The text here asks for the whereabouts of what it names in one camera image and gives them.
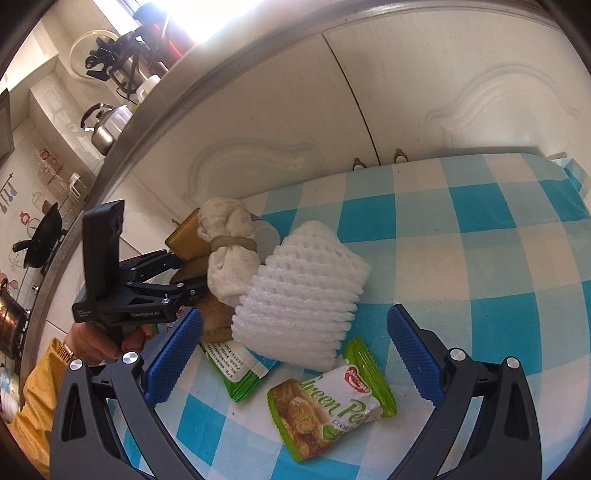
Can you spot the kitchen counter with metal edge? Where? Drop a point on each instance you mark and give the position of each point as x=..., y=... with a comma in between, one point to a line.
x=138, y=120

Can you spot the blue checkered tablecloth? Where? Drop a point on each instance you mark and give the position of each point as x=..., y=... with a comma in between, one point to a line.
x=461, y=258

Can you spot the green cookie packet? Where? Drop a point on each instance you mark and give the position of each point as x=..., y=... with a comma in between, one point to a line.
x=332, y=406

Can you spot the red thermos flask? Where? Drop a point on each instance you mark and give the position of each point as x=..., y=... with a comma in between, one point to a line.
x=173, y=32

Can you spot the person's left hand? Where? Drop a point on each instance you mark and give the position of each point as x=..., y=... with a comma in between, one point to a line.
x=90, y=341

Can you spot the mustard brown box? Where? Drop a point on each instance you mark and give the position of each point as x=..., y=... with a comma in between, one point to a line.
x=184, y=237

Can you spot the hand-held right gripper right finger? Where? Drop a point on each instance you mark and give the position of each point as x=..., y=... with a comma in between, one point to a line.
x=413, y=355

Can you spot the black wok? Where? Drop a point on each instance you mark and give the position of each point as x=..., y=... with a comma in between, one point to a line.
x=44, y=235

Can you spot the white cup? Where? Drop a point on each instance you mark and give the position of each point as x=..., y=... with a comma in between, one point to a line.
x=148, y=86

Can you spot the white cloth bundle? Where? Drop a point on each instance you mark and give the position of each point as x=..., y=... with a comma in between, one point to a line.
x=226, y=272

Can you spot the black tripod stand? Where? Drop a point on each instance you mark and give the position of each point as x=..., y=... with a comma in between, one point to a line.
x=122, y=50

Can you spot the steel cooking pot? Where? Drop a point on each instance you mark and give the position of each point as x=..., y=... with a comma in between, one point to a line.
x=11, y=318

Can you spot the tan rubber band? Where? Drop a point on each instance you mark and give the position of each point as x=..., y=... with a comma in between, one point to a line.
x=231, y=241

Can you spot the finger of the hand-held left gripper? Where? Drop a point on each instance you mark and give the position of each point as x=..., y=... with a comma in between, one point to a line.
x=152, y=264
x=184, y=291

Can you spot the green and white packet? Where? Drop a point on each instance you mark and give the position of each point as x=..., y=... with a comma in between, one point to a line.
x=235, y=369

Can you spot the white dish rack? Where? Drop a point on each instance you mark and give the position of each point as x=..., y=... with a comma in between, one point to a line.
x=79, y=187

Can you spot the glass pot lid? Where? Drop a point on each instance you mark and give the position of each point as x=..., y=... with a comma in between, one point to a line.
x=81, y=50

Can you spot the steel kettle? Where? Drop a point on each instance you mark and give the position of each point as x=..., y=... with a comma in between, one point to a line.
x=108, y=129

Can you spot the brown wrapper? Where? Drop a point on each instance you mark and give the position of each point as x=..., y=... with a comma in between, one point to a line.
x=217, y=316

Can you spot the clear plastic bottle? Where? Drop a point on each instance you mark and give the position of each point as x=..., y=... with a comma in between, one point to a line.
x=268, y=240

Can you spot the cartoon wall stickers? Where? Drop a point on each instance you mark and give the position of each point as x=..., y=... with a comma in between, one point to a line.
x=23, y=217

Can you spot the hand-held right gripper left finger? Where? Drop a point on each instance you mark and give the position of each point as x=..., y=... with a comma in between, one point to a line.
x=175, y=360

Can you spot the white foam fruit net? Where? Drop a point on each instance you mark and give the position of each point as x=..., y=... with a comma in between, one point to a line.
x=300, y=286

